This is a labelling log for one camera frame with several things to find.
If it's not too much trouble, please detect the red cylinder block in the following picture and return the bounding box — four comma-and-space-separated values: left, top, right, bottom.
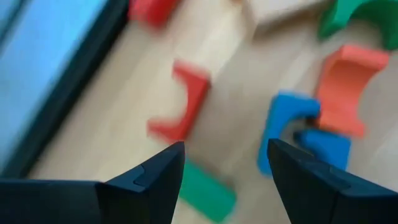
127, 0, 181, 29

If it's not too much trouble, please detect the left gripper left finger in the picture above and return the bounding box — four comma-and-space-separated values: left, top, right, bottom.
0, 141, 186, 224

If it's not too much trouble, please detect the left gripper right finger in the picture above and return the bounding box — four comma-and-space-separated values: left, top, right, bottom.
267, 138, 398, 224

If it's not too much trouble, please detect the blue arch block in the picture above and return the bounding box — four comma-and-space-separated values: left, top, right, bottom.
256, 90, 322, 177
294, 129, 353, 172

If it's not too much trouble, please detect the orange arch block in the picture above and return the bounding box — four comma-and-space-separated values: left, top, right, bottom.
313, 44, 391, 139

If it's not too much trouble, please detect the green cylinder block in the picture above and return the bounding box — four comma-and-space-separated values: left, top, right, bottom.
178, 157, 238, 223

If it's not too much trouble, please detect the natural wood arch block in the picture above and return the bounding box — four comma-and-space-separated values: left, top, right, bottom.
241, 0, 330, 38

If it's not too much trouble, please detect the green arch block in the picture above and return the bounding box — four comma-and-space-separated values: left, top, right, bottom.
317, 0, 398, 51

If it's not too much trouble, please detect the red arch block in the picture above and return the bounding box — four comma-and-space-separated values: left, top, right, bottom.
146, 59, 212, 144

